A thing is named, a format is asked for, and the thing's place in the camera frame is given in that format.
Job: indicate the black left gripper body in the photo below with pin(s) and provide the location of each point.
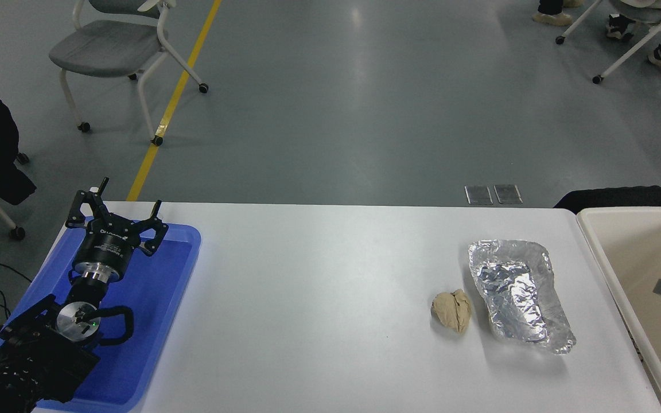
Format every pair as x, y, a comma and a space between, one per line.
105, 244

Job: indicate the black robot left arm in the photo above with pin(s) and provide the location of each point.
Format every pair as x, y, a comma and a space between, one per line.
31, 357

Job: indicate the person's forearm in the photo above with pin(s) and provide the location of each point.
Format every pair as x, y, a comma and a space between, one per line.
623, 199

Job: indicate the large pale plastic bin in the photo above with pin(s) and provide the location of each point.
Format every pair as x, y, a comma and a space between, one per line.
640, 252

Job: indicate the blue plastic tray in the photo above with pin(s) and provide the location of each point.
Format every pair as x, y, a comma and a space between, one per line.
158, 298

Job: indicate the black chair caster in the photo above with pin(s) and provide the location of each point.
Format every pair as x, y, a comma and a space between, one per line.
23, 158

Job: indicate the crumpled silver foil tray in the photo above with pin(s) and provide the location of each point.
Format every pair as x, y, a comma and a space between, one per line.
514, 298

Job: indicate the metal floor plate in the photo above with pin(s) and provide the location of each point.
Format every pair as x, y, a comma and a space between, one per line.
508, 194
478, 195

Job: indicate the crumpled tan paper ball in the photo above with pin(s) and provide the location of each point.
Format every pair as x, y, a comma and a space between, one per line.
452, 311

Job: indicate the grey chair with white frame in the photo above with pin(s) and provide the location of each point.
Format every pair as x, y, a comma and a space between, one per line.
107, 46

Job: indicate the white frame chair on casters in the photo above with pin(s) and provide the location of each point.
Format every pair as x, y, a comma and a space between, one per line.
634, 43

